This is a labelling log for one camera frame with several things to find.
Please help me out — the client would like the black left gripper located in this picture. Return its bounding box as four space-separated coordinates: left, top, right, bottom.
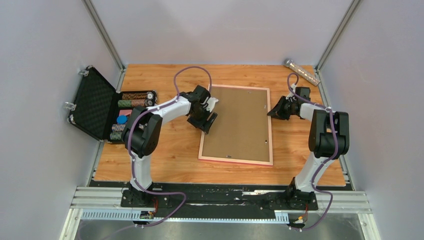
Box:
187 105 218 135

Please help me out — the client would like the black poker chip case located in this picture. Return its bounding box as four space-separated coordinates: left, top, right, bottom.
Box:
65 65 158 144

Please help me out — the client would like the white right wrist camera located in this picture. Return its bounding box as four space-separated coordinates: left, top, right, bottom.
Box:
286 87 298 102

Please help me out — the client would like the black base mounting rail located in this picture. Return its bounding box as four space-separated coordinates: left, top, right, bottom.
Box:
120 182 319 219

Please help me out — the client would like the blue round chip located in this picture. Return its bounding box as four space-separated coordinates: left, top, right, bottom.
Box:
116 115 128 125

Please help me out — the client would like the wooden picture frame pink inlay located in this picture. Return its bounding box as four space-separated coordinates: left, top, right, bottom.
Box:
198 83 275 167

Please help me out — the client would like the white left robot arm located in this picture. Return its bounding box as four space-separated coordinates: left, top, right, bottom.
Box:
121 85 219 207

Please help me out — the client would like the glittery silver tube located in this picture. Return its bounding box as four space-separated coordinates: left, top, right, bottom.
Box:
283 58 321 87

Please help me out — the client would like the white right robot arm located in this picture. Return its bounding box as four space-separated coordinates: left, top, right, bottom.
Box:
267 84 350 209

